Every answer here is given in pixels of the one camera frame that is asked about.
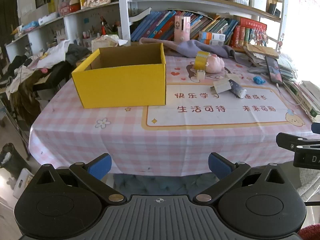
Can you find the white floor box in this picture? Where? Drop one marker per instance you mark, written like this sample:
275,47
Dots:
22,183

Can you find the black trash bin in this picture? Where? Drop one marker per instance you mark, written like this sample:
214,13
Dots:
12,160

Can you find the crumpled white bag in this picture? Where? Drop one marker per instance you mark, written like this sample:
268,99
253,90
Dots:
107,42

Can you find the red thick books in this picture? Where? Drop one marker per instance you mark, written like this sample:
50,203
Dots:
243,33

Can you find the white and orange carton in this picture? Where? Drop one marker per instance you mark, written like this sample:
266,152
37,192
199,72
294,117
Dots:
211,38

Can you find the black smartphone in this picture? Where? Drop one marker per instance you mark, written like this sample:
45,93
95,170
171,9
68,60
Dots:
273,69

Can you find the red fuzzy garment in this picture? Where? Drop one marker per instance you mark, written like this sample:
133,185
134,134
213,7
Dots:
311,233

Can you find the small cream plastic item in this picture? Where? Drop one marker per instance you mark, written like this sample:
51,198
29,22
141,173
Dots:
200,75

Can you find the pink checkered tablecloth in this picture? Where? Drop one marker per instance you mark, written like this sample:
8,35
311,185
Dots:
150,142

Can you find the blue grey chair cushion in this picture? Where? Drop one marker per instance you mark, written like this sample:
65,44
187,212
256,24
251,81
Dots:
162,183

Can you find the white bookshelf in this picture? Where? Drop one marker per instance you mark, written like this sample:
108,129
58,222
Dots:
123,10

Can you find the desk pen cups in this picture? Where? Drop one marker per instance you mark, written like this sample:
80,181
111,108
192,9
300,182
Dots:
87,33

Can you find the yellow tape roll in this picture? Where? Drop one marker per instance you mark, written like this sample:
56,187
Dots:
200,60

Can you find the pink plush pig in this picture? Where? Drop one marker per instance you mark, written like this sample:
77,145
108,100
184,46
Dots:
215,63

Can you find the pink printed tall box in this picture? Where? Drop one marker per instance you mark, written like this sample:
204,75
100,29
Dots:
182,28

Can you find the dark blue tube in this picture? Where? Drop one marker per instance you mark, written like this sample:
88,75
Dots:
237,88

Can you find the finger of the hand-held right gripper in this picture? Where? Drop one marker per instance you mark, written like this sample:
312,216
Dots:
316,126
290,140

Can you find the white rubber block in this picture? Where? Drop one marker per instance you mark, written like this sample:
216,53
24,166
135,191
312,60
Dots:
222,86

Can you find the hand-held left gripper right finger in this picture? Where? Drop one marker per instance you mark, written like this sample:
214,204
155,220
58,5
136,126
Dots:
219,166

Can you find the red pot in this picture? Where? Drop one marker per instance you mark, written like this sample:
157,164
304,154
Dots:
74,5

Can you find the row of colourful books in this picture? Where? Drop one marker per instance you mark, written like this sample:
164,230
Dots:
155,26

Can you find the stack of books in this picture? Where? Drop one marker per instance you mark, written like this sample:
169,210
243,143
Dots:
308,97

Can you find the pile of clothes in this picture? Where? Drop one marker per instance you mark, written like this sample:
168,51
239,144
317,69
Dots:
52,57

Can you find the pile of papers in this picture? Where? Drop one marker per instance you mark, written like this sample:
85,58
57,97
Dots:
260,53

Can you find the yellow cardboard box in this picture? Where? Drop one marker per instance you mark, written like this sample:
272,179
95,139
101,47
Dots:
120,87

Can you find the blue clay lump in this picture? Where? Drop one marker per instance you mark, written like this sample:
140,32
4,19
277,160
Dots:
259,80

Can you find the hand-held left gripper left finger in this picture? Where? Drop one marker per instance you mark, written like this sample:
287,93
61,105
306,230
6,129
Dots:
101,167

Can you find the purple cloth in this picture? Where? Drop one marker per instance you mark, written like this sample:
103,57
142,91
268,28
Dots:
190,48

